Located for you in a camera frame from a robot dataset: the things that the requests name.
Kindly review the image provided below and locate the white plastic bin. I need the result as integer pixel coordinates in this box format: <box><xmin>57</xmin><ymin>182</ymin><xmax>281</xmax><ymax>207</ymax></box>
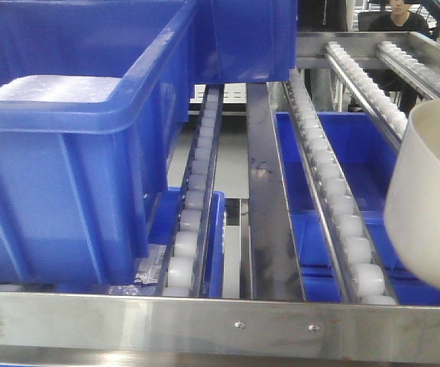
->
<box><xmin>384</xmin><ymin>99</ymin><xmax>440</xmax><ymax>289</ymax></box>

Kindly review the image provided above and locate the blue bin lower shelf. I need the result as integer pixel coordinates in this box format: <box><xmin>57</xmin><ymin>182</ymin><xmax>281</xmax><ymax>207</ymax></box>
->
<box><xmin>0</xmin><ymin>187</ymin><xmax>225</xmax><ymax>297</ymax></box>

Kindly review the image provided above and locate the blue bin lower right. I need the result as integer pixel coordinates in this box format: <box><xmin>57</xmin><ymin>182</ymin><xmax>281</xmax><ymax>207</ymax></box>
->
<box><xmin>276</xmin><ymin>112</ymin><xmax>440</xmax><ymax>306</ymax></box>

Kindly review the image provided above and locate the stainless steel shelf rack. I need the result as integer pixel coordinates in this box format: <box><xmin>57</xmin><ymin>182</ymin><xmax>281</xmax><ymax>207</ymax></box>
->
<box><xmin>0</xmin><ymin>30</ymin><xmax>440</xmax><ymax>367</ymax></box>

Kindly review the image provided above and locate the white roller track left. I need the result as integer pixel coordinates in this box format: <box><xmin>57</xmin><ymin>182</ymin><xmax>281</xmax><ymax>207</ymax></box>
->
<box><xmin>155</xmin><ymin>85</ymin><xmax>224</xmax><ymax>297</ymax></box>

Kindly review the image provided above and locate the white roller track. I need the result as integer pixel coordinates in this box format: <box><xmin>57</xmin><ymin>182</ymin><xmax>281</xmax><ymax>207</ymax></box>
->
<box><xmin>155</xmin><ymin>85</ymin><xmax>224</xmax><ymax>297</ymax></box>
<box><xmin>282</xmin><ymin>69</ymin><xmax>399</xmax><ymax>305</ymax></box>
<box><xmin>377</xmin><ymin>41</ymin><xmax>440</xmax><ymax>99</ymax></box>
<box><xmin>325</xmin><ymin>41</ymin><xmax>408</xmax><ymax>151</ymax></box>

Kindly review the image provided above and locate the blue plastic crate right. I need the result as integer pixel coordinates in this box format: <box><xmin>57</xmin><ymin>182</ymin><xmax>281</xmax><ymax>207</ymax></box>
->
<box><xmin>191</xmin><ymin>0</ymin><xmax>298</xmax><ymax>84</ymax></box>

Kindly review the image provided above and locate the blue plastic crate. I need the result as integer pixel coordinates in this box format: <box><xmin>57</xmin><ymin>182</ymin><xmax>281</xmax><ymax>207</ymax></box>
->
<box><xmin>191</xmin><ymin>0</ymin><xmax>298</xmax><ymax>84</ymax></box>
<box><xmin>0</xmin><ymin>1</ymin><xmax>198</xmax><ymax>284</ymax></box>

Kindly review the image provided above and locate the white roller track middle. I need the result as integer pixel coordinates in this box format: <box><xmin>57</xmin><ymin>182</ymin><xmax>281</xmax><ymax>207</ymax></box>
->
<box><xmin>282</xmin><ymin>69</ymin><xmax>399</xmax><ymax>305</ymax></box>

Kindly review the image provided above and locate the blue plastic crate left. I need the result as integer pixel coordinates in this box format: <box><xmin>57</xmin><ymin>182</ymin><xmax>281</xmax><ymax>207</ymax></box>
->
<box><xmin>0</xmin><ymin>1</ymin><xmax>198</xmax><ymax>284</ymax></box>

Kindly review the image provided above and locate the white foam sheet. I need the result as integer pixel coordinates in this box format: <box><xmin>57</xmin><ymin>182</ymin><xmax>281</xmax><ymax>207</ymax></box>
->
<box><xmin>0</xmin><ymin>74</ymin><xmax>121</xmax><ymax>102</ymax></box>

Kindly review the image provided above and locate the white roller track far right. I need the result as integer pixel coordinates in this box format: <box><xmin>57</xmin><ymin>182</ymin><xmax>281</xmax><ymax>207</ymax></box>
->
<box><xmin>377</xmin><ymin>41</ymin><xmax>440</xmax><ymax>99</ymax></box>

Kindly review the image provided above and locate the person in black shirt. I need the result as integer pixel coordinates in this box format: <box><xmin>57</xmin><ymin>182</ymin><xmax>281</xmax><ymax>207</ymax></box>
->
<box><xmin>368</xmin><ymin>0</ymin><xmax>431</xmax><ymax>37</ymax></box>

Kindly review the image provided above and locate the steel divider rail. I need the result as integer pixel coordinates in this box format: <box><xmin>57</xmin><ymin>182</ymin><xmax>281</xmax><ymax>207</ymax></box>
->
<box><xmin>247</xmin><ymin>83</ymin><xmax>305</xmax><ymax>301</ymax></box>

